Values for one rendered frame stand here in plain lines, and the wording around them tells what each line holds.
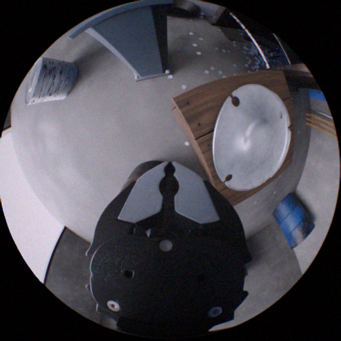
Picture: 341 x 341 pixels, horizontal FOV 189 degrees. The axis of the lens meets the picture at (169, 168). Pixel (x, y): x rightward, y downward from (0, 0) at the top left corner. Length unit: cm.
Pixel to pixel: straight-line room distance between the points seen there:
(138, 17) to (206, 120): 27
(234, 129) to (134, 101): 49
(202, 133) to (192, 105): 6
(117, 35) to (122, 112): 43
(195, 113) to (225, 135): 7
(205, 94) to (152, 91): 39
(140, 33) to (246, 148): 36
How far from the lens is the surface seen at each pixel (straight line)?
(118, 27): 29
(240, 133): 24
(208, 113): 21
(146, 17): 27
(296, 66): 58
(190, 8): 106
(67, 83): 86
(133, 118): 58
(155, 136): 57
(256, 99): 28
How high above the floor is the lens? 55
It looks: 60 degrees down
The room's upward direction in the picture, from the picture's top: 180 degrees clockwise
